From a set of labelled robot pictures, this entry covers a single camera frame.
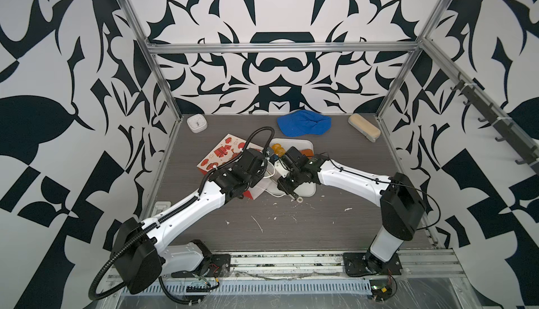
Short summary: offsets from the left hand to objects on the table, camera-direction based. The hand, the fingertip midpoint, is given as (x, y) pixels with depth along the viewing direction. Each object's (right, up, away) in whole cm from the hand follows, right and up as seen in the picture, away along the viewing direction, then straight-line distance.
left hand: (252, 159), depth 79 cm
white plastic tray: (+7, -5, -5) cm, 10 cm away
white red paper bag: (-13, +3, +11) cm, 17 cm away
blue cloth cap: (+25, +16, +34) cm, 45 cm away
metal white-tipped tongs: (+18, -15, 0) cm, 23 cm away
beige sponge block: (+58, +11, +31) cm, 67 cm away
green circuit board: (+44, -42, -8) cm, 62 cm away
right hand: (+11, -10, +5) cm, 16 cm away
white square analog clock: (-32, +16, +33) cm, 48 cm away
